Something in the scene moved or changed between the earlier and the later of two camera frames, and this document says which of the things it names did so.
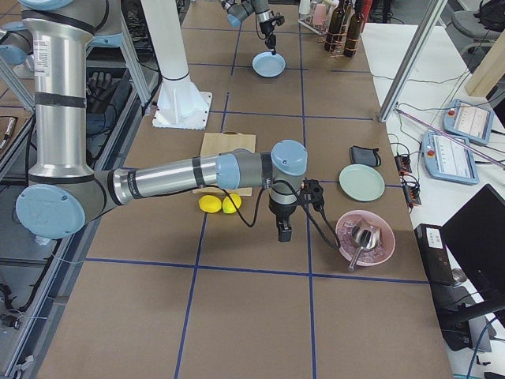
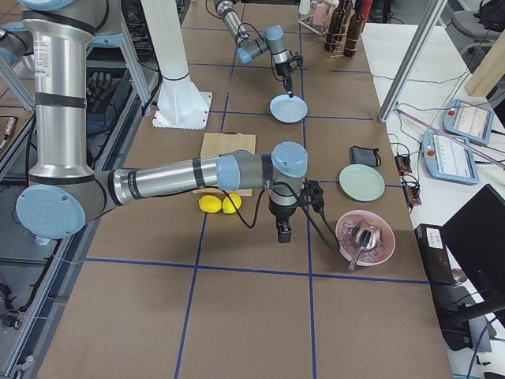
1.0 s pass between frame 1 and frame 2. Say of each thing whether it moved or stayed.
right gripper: stayed
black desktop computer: stayed
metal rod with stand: stayed
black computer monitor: stayed
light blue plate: moved
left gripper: moved
